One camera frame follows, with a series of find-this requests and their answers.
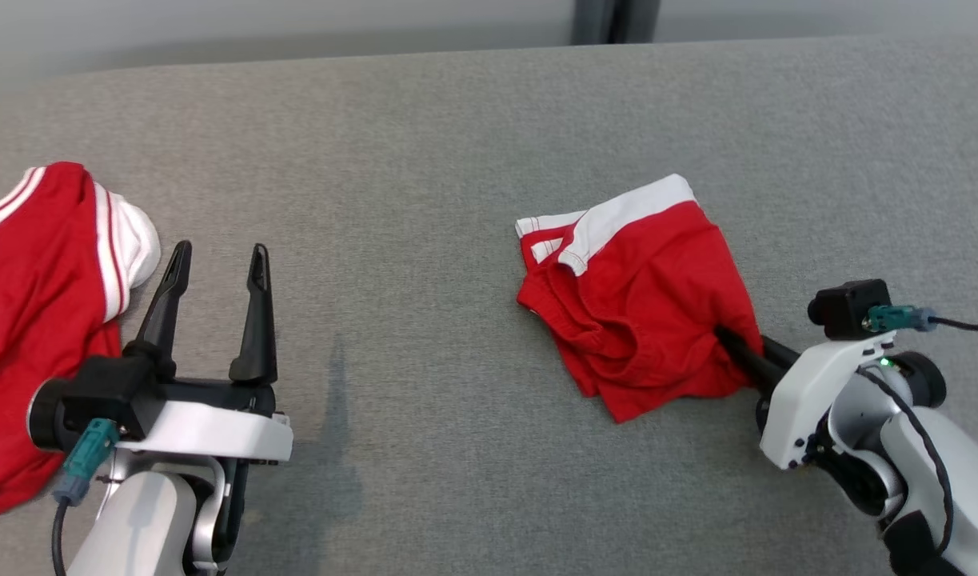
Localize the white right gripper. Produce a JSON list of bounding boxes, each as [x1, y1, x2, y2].
[[714, 324, 897, 470]]

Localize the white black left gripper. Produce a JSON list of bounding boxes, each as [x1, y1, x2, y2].
[[114, 239, 294, 469]]

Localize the red shorts with white band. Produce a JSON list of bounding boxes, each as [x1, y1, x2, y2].
[[515, 174, 765, 424]]

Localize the red basketball jersey number 23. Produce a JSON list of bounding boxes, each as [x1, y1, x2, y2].
[[0, 162, 162, 521]]

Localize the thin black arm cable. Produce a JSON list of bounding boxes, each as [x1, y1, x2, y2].
[[856, 365, 955, 561]]

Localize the grey metal post with feet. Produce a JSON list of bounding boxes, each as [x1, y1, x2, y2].
[[573, 0, 661, 46]]

